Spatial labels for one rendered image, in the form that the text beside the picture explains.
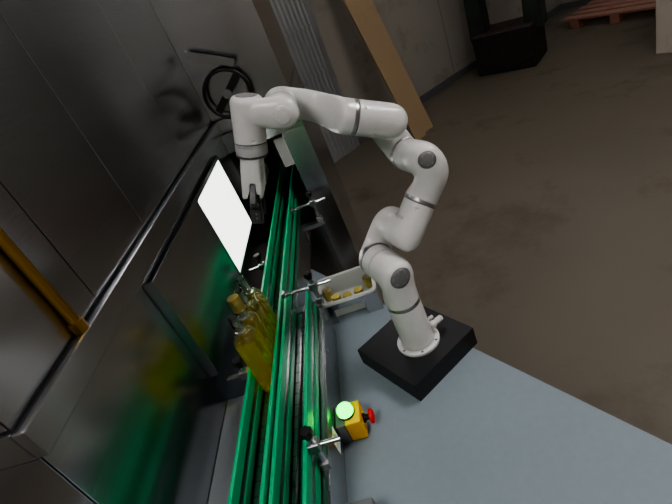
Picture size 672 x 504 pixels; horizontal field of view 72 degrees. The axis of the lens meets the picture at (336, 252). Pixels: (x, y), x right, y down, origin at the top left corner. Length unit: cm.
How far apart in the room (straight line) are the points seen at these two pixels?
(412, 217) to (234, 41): 124
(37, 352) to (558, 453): 105
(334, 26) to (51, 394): 482
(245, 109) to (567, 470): 103
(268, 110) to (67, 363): 62
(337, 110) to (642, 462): 98
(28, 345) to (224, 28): 154
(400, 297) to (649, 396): 129
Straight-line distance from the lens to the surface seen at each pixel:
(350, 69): 541
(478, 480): 119
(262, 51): 211
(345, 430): 128
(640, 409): 221
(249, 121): 107
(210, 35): 213
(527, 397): 129
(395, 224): 118
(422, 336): 132
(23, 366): 90
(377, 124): 110
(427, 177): 113
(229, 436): 134
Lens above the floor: 178
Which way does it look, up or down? 30 degrees down
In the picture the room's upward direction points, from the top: 24 degrees counter-clockwise
